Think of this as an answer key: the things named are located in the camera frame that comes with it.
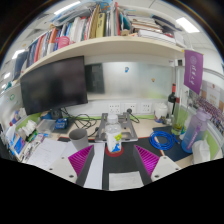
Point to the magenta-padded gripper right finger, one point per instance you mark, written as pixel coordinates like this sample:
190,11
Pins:
148,160

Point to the white paper sheet with writing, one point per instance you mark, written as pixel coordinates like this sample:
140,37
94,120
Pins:
46,153

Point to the small blue box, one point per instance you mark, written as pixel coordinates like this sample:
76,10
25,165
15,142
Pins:
61,124

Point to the grey cup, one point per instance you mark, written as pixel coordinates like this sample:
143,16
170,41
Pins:
79,140

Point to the white tissues bundle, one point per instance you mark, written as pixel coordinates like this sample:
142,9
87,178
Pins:
28,127

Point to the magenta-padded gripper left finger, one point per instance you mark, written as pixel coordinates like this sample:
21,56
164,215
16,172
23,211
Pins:
80,160

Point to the small white paper note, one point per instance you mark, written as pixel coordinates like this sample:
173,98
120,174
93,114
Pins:
126,180

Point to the white wall socket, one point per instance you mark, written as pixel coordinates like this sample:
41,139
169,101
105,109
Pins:
146,107
130,108
114,108

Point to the dark wine bottle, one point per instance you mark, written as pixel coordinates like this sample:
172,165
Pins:
172,98

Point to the white tissue pack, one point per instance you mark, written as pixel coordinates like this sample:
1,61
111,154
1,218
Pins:
201,151

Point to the black computer monitor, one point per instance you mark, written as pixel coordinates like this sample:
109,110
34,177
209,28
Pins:
53,86

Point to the clear plastic box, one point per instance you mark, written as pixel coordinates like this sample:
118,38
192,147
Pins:
45,126

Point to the flat round red coaster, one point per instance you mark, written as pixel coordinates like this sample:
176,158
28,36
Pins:
114,154

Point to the clear glass with yellow liquid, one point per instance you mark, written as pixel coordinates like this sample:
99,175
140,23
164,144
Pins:
179,123

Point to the blank white paper sheet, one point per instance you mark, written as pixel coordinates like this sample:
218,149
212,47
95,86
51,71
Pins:
95,170

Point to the purple pennant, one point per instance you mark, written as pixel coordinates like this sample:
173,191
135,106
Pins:
193,70

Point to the blue printed package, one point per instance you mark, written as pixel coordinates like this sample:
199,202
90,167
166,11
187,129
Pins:
17,145

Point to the group photo poster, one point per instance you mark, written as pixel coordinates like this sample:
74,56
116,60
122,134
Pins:
213,106

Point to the beige shelf full of books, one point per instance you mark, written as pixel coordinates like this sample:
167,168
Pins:
100,45

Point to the clear plastic water bottle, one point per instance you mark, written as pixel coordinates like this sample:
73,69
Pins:
113,136

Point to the large purple water jug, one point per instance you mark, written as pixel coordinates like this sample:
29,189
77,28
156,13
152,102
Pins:
195,131

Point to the white jar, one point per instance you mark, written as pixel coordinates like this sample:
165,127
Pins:
161,112

